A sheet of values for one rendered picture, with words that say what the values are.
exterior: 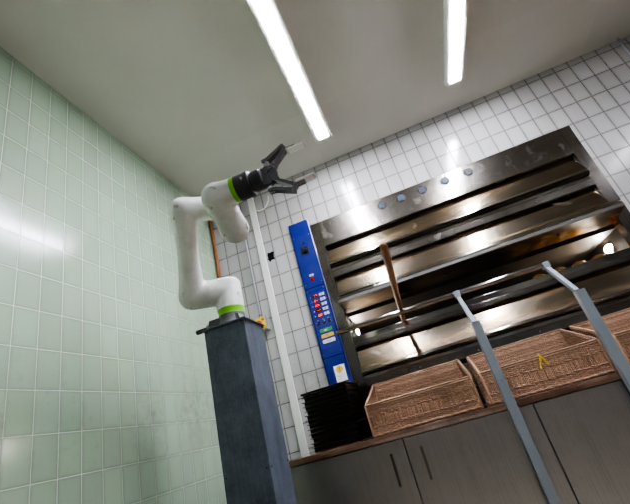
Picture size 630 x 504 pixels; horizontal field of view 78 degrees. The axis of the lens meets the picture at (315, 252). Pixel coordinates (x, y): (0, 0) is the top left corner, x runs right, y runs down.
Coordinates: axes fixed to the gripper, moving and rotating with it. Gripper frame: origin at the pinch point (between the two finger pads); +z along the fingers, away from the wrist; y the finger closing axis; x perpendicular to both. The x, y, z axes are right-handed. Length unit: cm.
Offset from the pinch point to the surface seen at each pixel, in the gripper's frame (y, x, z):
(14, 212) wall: -26, 8, -118
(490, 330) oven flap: 53, -152, 57
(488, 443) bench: 105, -99, 27
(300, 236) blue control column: -54, -151, -42
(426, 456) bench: 104, -100, -1
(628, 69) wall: -85, -152, 212
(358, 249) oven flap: -28, -153, -4
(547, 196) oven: -17, -153, 125
